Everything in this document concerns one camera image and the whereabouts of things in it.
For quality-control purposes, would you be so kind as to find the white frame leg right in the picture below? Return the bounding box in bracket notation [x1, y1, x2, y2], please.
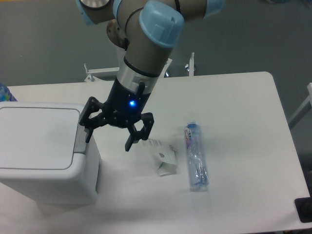
[288, 82, 312, 129]

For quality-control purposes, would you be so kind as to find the white paper carton box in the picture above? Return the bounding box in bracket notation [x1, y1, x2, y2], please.
[142, 138, 177, 176]

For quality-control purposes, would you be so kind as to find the white push-lid trash can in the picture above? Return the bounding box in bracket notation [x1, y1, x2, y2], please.
[0, 101, 101, 205]

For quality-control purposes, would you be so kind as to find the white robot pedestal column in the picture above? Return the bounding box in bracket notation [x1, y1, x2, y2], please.
[105, 19, 130, 80]

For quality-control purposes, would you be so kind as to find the clear plastic water bottle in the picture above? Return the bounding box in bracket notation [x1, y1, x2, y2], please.
[184, 121, 209, 192]

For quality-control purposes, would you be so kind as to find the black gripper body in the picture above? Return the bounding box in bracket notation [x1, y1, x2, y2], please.
[107, 79, 150, 129]

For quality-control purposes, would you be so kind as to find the black table clamp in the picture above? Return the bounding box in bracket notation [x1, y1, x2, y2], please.
[294, 197, 312, 223]

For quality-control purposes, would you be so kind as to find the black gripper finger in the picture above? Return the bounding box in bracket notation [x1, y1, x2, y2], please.
[125, 113, 154, 152]
[79, 97, 110, 143]

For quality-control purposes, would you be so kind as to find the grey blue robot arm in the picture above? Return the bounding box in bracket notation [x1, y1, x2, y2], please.
[76, 0, 225, 151]

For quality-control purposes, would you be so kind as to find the white metal base frame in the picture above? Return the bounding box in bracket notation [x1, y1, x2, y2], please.
[84, 52, 196, 82]

